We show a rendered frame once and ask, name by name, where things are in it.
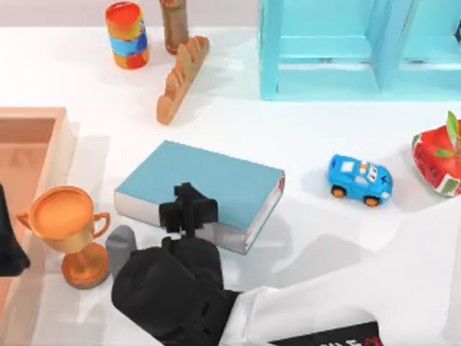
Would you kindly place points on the teal hardcover book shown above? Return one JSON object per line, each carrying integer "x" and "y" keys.
{"x": 201, "y": 176}

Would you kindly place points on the pale grey rounded box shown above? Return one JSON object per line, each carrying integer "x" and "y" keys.
{"x": 120, "y": 248}

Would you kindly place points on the long brown bread loaf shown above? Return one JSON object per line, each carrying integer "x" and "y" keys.
{"x": 182, "y": 79}

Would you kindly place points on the bronze trophy cup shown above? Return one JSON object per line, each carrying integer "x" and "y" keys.
{"x": 61, "y": 220}

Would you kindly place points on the shallow salmon-coloured box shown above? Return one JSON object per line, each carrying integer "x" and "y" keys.
{"x": 21, "y": 151}

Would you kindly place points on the brown bottle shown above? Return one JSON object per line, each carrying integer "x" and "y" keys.
{"x": 175, "y": 29}

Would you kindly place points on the orange and blue can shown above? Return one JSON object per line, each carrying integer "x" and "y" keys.
{"x": 126, "y": 36}

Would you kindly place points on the blue toy car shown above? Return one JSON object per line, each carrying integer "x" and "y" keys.
{"x": 360, "y": 178}

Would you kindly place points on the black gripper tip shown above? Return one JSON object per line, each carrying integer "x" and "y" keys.
{"x": 11, "y": 238}

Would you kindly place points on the light blue rack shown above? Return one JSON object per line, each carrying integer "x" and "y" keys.
{"x": 324, "y": 47}

